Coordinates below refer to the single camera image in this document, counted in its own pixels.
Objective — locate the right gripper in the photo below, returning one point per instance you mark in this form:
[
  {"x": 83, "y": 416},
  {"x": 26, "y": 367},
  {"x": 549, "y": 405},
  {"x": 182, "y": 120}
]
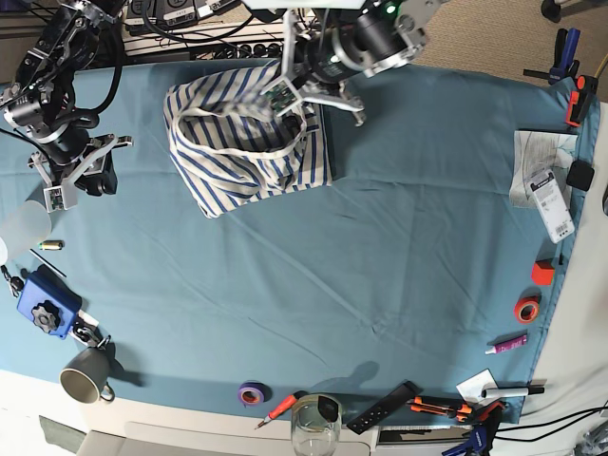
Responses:
[{"x": 62, "y": 156}]

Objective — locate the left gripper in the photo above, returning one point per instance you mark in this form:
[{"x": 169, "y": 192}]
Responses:
[{"x": 315, "y": 69}]

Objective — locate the blue white striped T-shirt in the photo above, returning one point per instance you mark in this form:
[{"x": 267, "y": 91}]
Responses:
[{"x": 229, "y": 148}]

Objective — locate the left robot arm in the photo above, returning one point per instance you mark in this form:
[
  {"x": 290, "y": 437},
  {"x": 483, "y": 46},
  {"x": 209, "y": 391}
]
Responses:
[{"x": 386, "y": 35}]

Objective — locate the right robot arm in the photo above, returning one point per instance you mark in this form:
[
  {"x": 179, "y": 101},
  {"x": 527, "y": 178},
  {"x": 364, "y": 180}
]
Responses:
[{"x": 40, "y": 105}]

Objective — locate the black power strip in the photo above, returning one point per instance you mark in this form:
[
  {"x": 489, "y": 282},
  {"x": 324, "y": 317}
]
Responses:
[{"x": 245, "y": 51}]

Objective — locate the small brass battery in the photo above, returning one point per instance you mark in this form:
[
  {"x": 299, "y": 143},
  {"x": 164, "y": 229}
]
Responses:
[{"x": 51, "y": 245}]

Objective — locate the frosted plastic cup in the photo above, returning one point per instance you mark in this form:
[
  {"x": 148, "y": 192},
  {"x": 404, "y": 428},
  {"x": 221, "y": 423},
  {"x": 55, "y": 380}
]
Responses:
[{"x": 23, "y": 229}]

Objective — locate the black stick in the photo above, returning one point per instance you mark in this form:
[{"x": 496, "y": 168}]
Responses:
[{"x": 53, "y": 268}]

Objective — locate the blue box with black knob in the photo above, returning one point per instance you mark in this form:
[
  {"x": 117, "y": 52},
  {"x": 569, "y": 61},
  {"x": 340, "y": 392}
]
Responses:
[{"x": 48, "y": 306}]

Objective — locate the grey ceramic mug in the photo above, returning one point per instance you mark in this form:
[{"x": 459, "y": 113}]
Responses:
[{"x": 84, "y": 378}]

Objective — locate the teal table cloth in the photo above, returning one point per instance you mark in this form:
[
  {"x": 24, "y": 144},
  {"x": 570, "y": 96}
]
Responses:
[{"x": 407, "y": 267}]

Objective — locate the printed paper sheet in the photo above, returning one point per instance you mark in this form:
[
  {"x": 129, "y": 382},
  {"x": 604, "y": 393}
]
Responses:
[{"x": 536, "y": 151}]

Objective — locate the purple tape roll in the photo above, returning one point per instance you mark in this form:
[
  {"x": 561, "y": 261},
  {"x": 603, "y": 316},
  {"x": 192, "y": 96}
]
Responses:
[{"x": 252, "y": 393}]

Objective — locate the blue bar clamp top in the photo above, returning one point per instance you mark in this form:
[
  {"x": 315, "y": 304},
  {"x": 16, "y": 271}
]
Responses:
[{"x": 564, "y": 64}]

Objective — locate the blue bar clamp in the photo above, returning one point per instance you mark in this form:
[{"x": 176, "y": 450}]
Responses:
[
  {"x": 564, "y": 64},
  {"x": 485, "y": 424}
]

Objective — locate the white packaged item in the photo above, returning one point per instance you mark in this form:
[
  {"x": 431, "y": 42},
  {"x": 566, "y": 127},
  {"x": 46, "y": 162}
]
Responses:
[{"x": 549, "y": 200}]

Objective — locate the orange black clamp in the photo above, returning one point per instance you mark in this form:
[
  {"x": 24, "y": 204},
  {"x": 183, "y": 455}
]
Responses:
[{"x": 580, "y": 99}]

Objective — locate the black remote control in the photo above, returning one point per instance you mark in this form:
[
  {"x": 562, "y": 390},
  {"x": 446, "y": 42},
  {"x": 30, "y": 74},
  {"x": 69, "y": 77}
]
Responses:
[{"x": 382, "y": 409}]

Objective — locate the red cube block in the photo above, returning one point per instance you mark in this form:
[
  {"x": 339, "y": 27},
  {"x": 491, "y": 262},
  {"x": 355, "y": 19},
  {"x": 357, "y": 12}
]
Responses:
[{"x": 543, "y": 272}]

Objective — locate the black square pad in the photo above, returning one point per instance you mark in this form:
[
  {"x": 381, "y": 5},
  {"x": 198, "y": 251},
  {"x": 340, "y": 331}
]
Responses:
[{"x": 580, "y": 175}]

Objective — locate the clear drinking glass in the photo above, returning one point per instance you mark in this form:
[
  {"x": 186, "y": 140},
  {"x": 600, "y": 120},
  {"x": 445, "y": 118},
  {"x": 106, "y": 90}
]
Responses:
[{"x": 316, "y": 423}]

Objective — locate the orange tape roll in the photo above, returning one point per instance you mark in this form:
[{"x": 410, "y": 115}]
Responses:
[{"x": 527, "y": 309}]

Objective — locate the purple glue tube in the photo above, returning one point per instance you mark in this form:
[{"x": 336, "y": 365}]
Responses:
[{"x": 507, "y": 345}]

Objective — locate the white paper note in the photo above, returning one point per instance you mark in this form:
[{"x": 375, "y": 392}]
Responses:
[{"x": 471, "y": 389}]

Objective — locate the orange black utility knife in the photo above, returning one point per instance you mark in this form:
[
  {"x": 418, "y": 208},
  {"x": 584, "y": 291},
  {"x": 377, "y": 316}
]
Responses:
[{"x": 442, "y": 407}]

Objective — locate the white marker pen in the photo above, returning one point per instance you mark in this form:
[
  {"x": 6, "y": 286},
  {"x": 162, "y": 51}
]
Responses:
[{"x": 499, "y": 393}]

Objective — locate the blue bar clamp bottom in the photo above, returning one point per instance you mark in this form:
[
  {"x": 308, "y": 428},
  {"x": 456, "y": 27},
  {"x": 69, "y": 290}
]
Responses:
[{"x": 485, "y": 424}]

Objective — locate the orange handled screwdriver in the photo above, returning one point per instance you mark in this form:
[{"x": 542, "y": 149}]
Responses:
[{"x": 286, "y": 404}]

